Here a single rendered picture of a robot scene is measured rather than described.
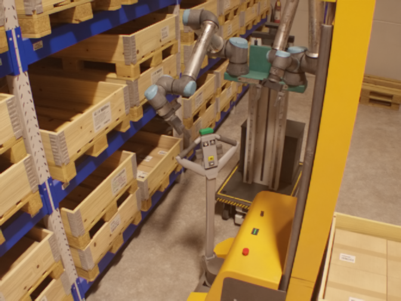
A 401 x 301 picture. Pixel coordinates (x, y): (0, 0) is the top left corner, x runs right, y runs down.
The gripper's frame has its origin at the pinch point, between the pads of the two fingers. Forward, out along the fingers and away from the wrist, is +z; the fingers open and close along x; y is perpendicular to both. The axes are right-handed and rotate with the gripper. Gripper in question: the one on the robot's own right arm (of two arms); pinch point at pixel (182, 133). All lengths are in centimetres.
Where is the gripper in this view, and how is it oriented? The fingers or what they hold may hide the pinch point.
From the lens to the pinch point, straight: 232.9
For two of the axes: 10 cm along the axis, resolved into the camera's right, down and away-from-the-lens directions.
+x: 3.8, 2.2, -9.0
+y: -7.3, 6.6, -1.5
